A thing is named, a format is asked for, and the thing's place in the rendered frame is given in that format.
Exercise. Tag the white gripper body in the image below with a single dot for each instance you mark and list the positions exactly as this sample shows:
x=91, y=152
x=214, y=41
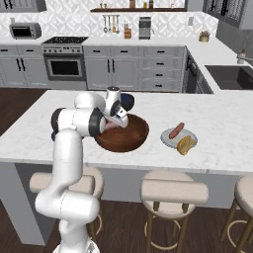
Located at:
x=123, y=121

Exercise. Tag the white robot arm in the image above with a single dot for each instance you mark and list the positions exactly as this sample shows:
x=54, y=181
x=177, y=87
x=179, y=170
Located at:
x=67, y=154

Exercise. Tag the brown wooden bowl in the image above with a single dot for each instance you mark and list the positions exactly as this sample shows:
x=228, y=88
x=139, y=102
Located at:
x=128, y=138

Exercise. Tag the grey plate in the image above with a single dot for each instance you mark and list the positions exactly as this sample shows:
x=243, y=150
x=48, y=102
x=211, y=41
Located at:
x=168, y=138

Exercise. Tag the brown sausage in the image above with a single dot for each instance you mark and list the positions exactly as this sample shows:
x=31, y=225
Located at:
x=176, y=130

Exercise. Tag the yellow bun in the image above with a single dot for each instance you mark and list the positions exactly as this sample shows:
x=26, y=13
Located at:
x=186, y=145

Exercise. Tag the grey lower cupboard run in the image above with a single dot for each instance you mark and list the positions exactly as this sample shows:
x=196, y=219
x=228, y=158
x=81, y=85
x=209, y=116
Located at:
x=131, y=69
x=23, y=66

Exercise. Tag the beige round bar stool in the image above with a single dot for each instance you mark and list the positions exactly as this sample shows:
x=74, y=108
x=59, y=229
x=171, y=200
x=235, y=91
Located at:
x=174, y=191
x=89, y=184
x=245, y=194

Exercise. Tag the silver stove with oven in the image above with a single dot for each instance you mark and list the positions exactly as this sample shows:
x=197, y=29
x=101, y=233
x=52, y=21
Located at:
x=64, y=62

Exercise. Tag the dark dishwasher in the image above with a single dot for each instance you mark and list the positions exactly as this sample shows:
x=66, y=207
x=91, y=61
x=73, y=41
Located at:
x=194, y=77

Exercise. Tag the wooden knife block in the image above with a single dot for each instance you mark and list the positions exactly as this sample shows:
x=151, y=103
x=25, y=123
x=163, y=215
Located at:
x=127, y=32

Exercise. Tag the silver coffee machine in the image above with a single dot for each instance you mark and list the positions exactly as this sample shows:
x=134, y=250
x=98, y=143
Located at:
x=145, y=28

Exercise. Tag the dark sink basin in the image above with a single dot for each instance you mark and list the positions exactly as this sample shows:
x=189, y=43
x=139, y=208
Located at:
x=230, y=76

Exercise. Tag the small potted plant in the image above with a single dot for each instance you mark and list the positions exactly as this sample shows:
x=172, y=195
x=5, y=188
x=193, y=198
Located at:
x=204, y=36

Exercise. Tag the brown jar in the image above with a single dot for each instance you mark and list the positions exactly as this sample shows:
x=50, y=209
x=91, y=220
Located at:
x=132, y=3

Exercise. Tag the dark bottle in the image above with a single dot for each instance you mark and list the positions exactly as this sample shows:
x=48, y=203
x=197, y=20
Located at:
x=151, y=4

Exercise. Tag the silver toaster oven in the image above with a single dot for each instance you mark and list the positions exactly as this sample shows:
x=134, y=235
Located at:
x=25, y=31

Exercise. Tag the silver tap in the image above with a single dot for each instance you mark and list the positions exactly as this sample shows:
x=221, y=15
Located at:
x=243, y=57

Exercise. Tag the grey glass-front upper cupboard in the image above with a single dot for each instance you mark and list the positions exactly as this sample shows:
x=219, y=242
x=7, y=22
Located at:
x=230, y=11

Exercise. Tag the rail with hanging tools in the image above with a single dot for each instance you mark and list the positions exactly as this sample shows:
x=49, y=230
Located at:
x=111, y=24

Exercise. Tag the brown wooden wall shelf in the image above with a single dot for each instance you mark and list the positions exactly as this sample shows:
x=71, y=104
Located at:
x=138, y=10

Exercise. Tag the white wall socket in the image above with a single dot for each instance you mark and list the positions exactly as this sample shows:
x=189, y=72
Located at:
x=190, y=21

